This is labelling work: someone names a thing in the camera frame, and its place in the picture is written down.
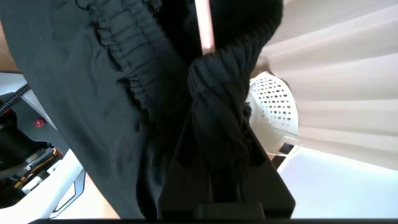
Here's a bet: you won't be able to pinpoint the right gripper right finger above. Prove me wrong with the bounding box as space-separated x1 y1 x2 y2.
240 127 296 219

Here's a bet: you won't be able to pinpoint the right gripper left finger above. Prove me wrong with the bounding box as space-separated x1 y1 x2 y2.
157 123 213 219

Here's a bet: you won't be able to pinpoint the black shorts with white cord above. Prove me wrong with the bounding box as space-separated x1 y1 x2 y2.
0 0 284 220

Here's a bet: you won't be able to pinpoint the pink clothes hanger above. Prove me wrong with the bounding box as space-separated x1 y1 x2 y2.
193 0 216 56

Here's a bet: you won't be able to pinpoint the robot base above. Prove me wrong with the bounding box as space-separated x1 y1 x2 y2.
0 71 86 219

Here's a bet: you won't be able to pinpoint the white laundry basket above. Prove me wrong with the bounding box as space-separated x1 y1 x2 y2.
244 71 301 156

